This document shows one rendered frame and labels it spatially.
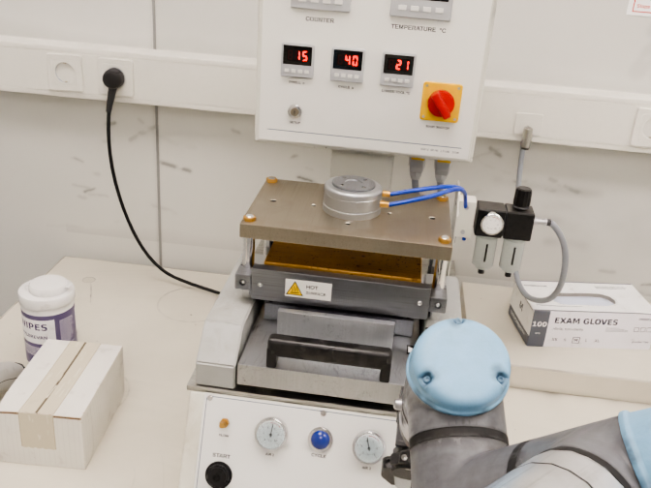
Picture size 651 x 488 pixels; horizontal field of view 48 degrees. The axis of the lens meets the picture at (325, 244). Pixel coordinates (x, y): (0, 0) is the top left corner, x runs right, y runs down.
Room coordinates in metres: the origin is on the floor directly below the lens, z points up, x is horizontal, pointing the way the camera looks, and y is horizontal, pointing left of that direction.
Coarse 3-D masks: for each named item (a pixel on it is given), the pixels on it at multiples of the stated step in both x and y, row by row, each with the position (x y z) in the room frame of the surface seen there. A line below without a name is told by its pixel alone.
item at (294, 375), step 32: (256, 320) 0.86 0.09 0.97; (288, 320) 0.82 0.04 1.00; (320, 320) 0.82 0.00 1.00; (352, 320) 0.81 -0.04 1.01; (384, 320) 0.82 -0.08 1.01; (416, 320) 0.89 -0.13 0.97; (256, 352) 0.78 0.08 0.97; (256, 384) 0.75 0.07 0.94; (288, 384) 0.75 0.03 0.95; (320, 384) 0.74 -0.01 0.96; (352, 384) 0.74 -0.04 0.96; (384, 384) 0.74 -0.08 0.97
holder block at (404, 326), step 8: (264, 304) 0.87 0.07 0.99; (272, 304) 0.86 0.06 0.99; (280, 304) 0.86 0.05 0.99; (288, 304) 0.87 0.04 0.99; (296, 304) 0.87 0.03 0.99; (264, 312) 0.87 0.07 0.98; (272, 312) 0.86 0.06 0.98; (320, 312) 0.86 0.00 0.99; (328, 312) 0.86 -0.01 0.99; (336, 312) 0.86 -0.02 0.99; (344, 312) 0.86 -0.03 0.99; (352, 312) 0.86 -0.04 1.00; (360, 312) 0.86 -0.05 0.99; (392, 320) 0.85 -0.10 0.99; (400, 320) 0.85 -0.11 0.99; (408, 320) 0.85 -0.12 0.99; (400, 328) 0.85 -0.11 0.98; (408, 328) 0.85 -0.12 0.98; (408, 336) 0.85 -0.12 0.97
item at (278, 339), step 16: (272, 336) 0.76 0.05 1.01; (288, 336) 0.76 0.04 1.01; (272, 352) 0.75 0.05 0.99; (288, 352) 0.75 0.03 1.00; (304, 352) 0.75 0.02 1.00; (320, 352) 0.74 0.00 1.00; (336, 352) 0.74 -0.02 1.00; (352, 352) 0.74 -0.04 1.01; (368, 352) 0.74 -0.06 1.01; (384, 352) 0.74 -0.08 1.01; (384, 368) 0.74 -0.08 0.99
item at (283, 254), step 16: (272, 256) 0.88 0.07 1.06; (288, 256) 0.88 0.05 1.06; (304, 256) 0.89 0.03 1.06; (320, 256) 0.89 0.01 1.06; (336, 256) 0.89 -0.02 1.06; (352, 256) 0.90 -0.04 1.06; (368, 256) 0.90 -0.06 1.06; (384, 256) 0.91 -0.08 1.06; (400, 256) 0.91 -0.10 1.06; (336, 272) 0.85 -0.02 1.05; (352, 272) 0.85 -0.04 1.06; (368, 272) 0.85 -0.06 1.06; (384, 272) 0.86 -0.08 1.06; (400, 272) 0.86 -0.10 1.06; (416, 272) 0.86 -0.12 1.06
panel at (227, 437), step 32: (224, 416) 0.74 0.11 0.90; (256, 416) 0.74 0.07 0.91; (288, 416) 0.74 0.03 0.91; (320, 416) 0.74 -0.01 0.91; (352, 416) 0.73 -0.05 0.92; (384, 416) 0.73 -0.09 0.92; (224, 448) 0.72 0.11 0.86; (256, 448) 0.72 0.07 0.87; (288, 448) 0.72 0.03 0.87; (352, 448) 0.72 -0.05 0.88; (256, 480) 0.71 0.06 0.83; (288, 480) 0.70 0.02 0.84; (320, 480) 0.70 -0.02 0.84; (352, 480) 0.70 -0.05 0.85; (384, 480) 0.70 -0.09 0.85
